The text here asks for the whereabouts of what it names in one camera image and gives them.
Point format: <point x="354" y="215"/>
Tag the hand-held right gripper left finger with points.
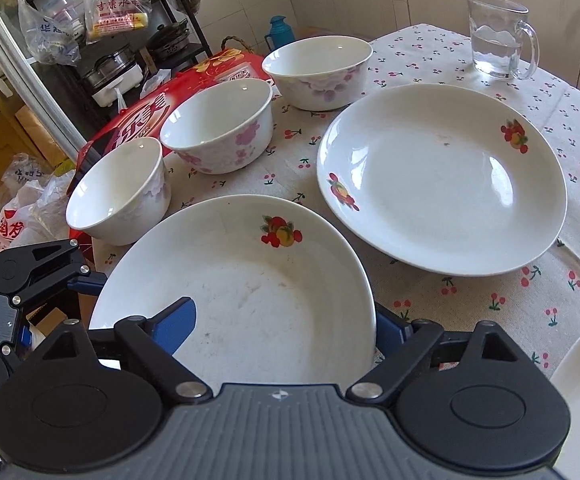
<point x="177" y="325"/>

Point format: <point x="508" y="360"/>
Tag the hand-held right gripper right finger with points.
<point x="390" y="331"/>

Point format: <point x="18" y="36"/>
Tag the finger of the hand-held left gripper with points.
<point x="85" y="284"/>

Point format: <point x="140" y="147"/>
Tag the stack of white bowls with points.
<point x="250" y="280"/>

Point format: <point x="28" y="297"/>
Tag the white bowl pink blossom print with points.
<point x="215" y="120"/>

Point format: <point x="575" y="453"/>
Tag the white bowl purple flower print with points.
<point x="315" y="67"/>

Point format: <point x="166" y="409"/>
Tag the cherry print tablecloth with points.
<point x="470" y="305"/>

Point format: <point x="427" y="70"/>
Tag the white plastic bag red print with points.
<point x="15" y="220"/>

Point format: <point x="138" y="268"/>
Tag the white bowl pale lilac pattern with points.
<point x="115" y="195"/>

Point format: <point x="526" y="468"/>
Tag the red printed gift box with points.
<point x="135" y="125"/>

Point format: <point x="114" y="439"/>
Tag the brown cardboard box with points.
<point x="32" y="125"/>

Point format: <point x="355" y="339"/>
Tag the black metal shelf rack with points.
<point x="65" y="85"/>

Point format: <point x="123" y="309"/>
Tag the silver electric grill pan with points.
<point x="110" y="67"/>

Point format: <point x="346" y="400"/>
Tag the clear plastic bag blue print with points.
<point x="45" y="35"/>

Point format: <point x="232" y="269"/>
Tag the black electric cooker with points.
<point x="170" y="40"/>

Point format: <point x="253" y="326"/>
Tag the plastic bag with yellow package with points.
<point x="115" y="10"/>

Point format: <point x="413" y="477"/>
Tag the clear glass mug with water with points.
<point x="495" y="45"/>

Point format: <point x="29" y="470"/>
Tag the teal thermos flask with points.
<point x="280" y="32"/>

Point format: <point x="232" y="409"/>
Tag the white door frame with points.
<point x="30" y="65"/>

